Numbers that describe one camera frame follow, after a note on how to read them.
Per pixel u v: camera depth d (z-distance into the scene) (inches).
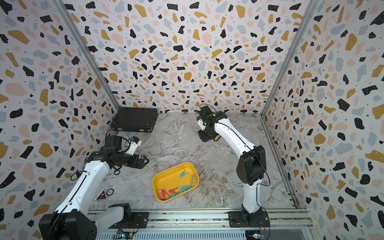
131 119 46.3
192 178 34.4
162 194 31.8
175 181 33.9
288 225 28.9
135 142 28.7
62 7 27.2
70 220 15.0
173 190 32.5
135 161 27.6
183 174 35.3
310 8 28.2
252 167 19.4
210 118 24.5
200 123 32.1
